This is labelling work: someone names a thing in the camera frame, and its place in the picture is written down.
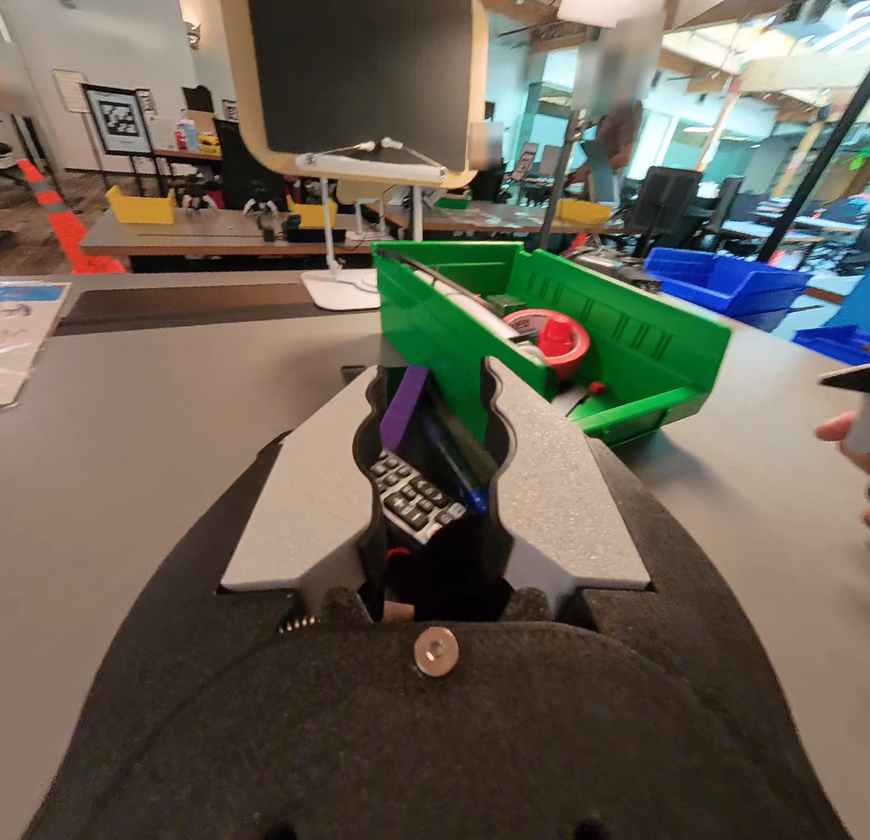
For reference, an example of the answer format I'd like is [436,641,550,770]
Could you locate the black cable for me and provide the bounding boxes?
[376,247,490,304]

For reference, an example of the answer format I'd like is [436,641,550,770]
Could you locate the white desk lamp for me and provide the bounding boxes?
[295,136,450,311]

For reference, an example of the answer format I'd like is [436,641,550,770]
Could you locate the orange traffic cone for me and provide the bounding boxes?
[15,159,129,275]

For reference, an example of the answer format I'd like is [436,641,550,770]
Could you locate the purple block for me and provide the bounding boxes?
[379,366,430,454]

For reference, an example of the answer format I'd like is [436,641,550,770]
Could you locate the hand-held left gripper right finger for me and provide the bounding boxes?
[481,356,653,618]

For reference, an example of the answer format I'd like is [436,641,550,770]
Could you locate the red plastic cap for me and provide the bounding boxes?
[537,314,576,359]

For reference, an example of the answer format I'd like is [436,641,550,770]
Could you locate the grey light stand pole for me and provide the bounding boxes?
[540,109,589,251]

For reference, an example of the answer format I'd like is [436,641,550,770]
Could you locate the plastic-sleeved paper sheet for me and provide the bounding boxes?
[0,281,73,406]

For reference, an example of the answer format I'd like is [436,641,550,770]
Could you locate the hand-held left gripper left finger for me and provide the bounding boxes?
[219,366,390,618]

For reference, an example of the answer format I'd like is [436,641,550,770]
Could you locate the black computer monitor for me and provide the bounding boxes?
[628,167,705,236]

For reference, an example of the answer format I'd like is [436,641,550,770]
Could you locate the black framed marker sign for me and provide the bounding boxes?
[82,84,155,156]

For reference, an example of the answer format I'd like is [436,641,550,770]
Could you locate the blue pen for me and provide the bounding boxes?
[421,415,489,515]

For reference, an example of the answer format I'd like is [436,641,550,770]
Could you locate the plywood-edged black panel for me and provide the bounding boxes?
[217,0,488,189]

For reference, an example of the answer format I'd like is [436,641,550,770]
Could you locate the large blue plastic bin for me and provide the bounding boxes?
[792,323,870,365]

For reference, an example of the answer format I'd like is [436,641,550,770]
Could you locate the red tape roll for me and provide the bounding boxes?
[503,307,591,380]

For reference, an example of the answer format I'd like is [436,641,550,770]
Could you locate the wooden work table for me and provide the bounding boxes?
[80,208,410,274]

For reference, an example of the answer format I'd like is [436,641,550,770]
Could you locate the black calculator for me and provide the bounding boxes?
[370,449,467,546]

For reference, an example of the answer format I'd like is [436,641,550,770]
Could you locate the green plastic bin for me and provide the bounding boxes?
[372,240,734,447]

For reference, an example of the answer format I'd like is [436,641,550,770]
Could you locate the black floor lamp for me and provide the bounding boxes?
[758,82,870,263]

